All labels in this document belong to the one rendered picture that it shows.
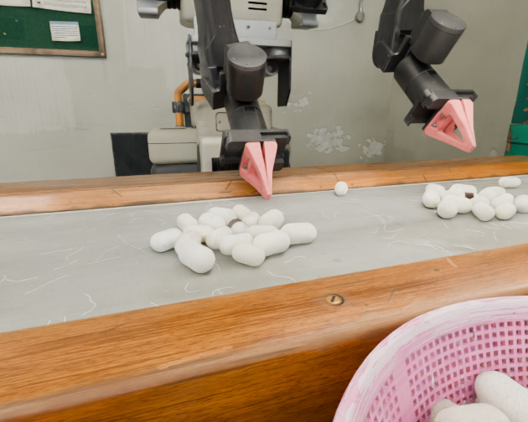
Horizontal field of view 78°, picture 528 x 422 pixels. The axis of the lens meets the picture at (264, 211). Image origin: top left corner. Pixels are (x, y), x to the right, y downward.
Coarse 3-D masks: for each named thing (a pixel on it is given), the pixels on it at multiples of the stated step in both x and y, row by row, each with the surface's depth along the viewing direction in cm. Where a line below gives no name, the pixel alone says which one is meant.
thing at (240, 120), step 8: (240, 112) 50; (248, 112) 50; (256, 112) 50; (232, 120) 50; (240, 120) 49; (248, 120) 49; (256, 120) 49; (264, 120) 51; (232, 128) 50; (240, 128) 48; (248, 128) 48; (256, 128) 48; (264, 128) 49; (224, 136) 45; (264, 136) 48; (272, 136) 48; (280, 136) 48; (288, 136) 48; (224, 144) 46; (280, 144) 50; (224, 152) 49; (232, 152) 49; (240, 152) 50; (224, 160) 49; (232, 160) 50
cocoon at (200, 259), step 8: (184, 248) 26; (192, 248) 26; (200, 248) 25; (208, 248) 26; (184, 256) 26; (192, 256) 25; (200, 256) 25; (208, 256) 25; (184, 264) 26; (192, 264) 25; (200, 264) 25; (208, 264) 25; (200, 272) 25
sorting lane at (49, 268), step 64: (320, 192) 53; (384, 192) 53; (512, 192) 53; (0, 256) 29; (64, 256) 29; (128, 256) 29; (320, 256) 29; (384, 256) 29; (0, 320) 20; (64, 320) 20
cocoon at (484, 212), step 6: (474, 204) 40; (480, 204) 39; (486, 204) 39; (474, 210) 39; (480, 210) 38; (486, 210) 38; (492, 210) 38; (480, 216) 38; (486, 216) 38; (492, 216) 38
